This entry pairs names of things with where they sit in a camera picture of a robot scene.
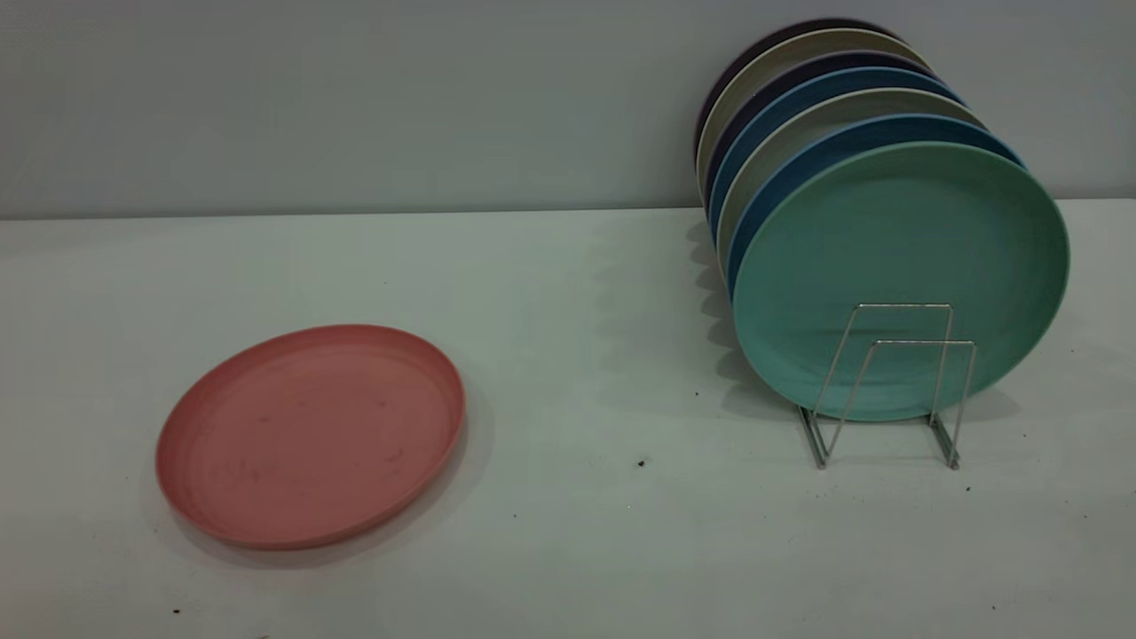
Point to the pink round plate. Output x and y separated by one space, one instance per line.
311 439

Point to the beige round plate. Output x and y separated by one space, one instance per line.
781 58
799 131

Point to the purple round plate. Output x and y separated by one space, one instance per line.
745 57
781 86

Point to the blue round plate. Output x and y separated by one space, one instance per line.
852 139
803 98

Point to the green round plate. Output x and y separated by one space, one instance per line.
887 240

